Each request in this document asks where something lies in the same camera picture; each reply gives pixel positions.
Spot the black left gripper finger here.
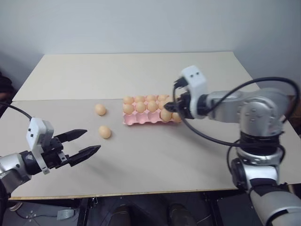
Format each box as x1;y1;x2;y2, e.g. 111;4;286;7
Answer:
68;145;102;168
54;129;88;143

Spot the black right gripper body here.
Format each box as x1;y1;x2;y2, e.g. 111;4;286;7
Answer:
177;92;197;120

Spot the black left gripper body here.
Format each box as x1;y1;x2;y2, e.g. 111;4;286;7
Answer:
41;136;71;170

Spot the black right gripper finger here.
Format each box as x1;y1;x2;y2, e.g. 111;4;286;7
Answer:
163;101;182;113
174;77;189;90

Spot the pink egg carton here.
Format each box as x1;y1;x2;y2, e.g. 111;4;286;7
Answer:
122;94;183;126

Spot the grey foot pedal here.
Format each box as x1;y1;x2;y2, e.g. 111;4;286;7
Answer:
57;208;76;221

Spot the dark bulky object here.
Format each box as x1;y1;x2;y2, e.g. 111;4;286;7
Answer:
0;70;13;105

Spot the dark rounded shape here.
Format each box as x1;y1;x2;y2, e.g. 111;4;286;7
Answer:
168;203;197;226

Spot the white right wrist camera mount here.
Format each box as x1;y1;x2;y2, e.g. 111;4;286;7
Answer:
180;65;209;119

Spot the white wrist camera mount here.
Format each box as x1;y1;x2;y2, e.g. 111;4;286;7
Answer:
26;117;55;175
180;65;209;119

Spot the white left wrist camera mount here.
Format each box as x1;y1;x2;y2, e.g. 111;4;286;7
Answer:
26;117;55;175

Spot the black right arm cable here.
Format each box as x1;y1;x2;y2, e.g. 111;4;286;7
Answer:
173;77;301;171

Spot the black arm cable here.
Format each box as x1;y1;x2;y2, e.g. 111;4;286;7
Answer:
0;101;33;120
173;77;301;171

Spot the black table frame leg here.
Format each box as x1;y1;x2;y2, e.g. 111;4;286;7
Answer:
79;197;100;226
203;191;223;226

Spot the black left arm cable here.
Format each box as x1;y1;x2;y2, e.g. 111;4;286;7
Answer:
0;101;33;120

